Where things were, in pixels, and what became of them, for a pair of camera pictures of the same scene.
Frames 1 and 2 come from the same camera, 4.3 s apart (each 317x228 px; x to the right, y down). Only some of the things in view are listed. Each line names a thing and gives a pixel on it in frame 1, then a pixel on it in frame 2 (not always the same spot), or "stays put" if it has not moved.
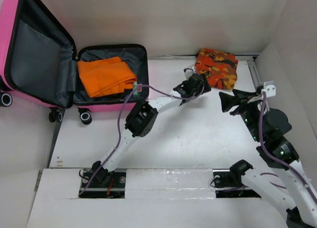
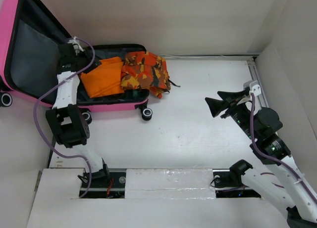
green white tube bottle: (135, 93) stays put
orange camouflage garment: (220, 67) → (141, 69)
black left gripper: (201, 85) → (86, 53)
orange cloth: (106, 76) stays put
